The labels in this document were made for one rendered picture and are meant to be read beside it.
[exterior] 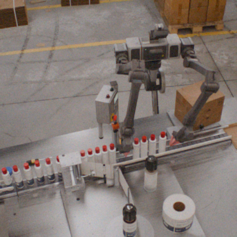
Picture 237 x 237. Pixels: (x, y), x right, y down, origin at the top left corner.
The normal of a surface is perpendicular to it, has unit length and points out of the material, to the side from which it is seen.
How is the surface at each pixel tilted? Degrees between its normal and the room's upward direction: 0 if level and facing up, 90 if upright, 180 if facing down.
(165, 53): 90
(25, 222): 0
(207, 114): 90
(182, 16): 90
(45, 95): 0
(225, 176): 0
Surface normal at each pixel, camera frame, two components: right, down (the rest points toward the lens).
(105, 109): -0.32, 0.64
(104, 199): -0.03, -0.74
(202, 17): 0.19, 0.67
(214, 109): 0.44, 0.59
